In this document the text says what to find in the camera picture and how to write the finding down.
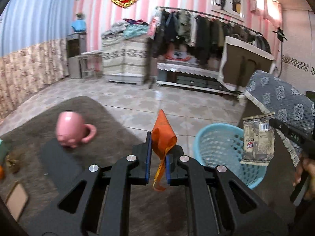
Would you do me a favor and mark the brown board with white frame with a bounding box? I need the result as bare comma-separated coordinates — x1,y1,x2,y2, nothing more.
218,36,275,92

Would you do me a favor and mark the low stand with lace cloth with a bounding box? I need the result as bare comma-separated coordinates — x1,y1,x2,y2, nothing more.
156,63,243,96

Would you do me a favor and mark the brown snack packet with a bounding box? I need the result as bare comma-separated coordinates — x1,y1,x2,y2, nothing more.
241,112,275,166

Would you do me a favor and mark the black wall fixture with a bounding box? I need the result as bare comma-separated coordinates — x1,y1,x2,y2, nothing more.
273,28,288,42

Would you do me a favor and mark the pile of folded clothes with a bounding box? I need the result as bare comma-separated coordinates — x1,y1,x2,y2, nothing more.
102,18,149,40

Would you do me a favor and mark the pink pig-shaped mug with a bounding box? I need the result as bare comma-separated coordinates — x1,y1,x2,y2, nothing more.
55,111,97,148

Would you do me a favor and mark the teal and white box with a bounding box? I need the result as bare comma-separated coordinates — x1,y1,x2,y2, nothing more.
0,139,10,165

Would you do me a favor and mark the person's right hand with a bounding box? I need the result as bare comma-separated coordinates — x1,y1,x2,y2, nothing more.
293,154,315,199

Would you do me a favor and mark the orange plastic wrapper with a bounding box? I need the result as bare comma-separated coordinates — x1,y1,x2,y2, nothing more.
151,109,178,192

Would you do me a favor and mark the blue and floral curtain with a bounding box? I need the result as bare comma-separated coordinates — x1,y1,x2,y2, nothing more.
0,0,77,118

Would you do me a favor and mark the small side table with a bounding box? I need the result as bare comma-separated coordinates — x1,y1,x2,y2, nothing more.
75,50,102,79

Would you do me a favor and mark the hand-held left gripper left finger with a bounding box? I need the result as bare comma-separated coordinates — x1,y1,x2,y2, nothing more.
27,131,152,236

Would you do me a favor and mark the row of hanging clothes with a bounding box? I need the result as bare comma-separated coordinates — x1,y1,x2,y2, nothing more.
150,8,271,65

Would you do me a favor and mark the small brown crumpled packet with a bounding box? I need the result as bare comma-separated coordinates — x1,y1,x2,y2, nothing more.
5,152,21,174

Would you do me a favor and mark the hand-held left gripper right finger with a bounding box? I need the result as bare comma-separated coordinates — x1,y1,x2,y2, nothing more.
165,146,288,236

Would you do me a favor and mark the pink hanging bag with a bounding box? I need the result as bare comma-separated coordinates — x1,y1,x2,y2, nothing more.
148,17,160,40

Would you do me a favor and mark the grey patterned chair cover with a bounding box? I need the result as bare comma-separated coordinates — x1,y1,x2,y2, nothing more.
242,70,315,165

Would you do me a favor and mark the pink window curtain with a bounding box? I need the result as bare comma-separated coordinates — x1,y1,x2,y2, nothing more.
248,0,283,27

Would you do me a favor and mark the cloth-covered cabinet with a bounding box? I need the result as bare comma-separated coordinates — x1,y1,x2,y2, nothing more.
101,36,150,86

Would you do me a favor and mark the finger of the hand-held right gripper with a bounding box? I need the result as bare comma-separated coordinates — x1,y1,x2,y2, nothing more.
269,118,315,146

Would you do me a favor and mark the blue bag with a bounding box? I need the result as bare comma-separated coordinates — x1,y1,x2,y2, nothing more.
71,20,86,33

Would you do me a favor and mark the metal clothes rack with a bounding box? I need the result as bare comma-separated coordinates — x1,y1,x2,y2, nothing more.
149,6,271,89

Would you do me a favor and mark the flat cardboard piece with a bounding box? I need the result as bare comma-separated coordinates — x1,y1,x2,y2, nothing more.
5,181,29,222

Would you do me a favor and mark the light blue plastic basket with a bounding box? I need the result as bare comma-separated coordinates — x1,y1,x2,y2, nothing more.
195,123,267,190

